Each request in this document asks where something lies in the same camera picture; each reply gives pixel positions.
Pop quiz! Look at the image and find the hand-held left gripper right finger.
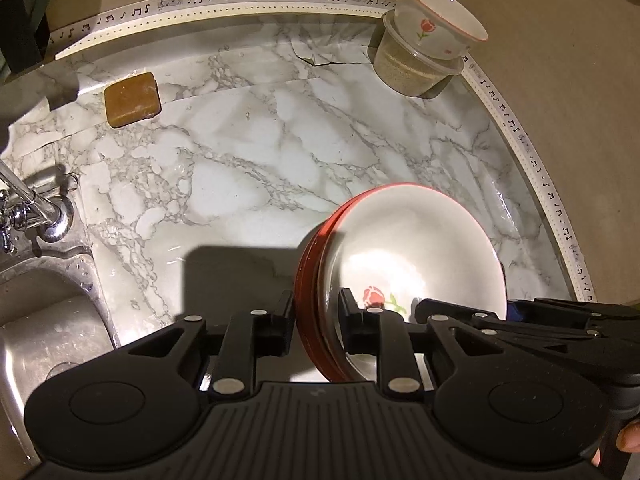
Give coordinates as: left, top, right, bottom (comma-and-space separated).
337, 287, 501, 395

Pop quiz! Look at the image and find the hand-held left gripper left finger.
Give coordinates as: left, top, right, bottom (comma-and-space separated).
127, 289, 296, 395

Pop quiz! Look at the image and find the person's right hand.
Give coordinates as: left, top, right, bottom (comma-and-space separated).
616, 419, 640, 454

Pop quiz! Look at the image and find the chrome gooseneck faucet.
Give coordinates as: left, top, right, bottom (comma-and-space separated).
0, 160, 76, 258

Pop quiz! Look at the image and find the music note trim strip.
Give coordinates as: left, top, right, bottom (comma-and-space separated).
47, 0, 598, 303

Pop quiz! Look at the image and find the brown soap bar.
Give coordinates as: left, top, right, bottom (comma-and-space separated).
103, 72, 163, 128

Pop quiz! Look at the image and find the clear plastic container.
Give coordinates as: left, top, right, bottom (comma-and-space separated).
374, 12, 465, 97

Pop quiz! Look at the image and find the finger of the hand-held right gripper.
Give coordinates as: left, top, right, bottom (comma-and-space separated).
411, 299, 607, 362
508, 297, 640, 332

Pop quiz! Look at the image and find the rose print white bowl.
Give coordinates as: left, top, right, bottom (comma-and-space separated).
398, 0, 488, 57

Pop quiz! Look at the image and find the red-rimmed white bowl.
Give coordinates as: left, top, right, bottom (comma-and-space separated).
312, 185, 507, 382

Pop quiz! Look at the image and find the black lid rack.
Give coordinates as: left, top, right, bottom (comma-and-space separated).
0, 0, 51, 78

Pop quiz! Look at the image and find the stainless steel sink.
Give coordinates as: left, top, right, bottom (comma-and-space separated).
0, 180, 123, 466

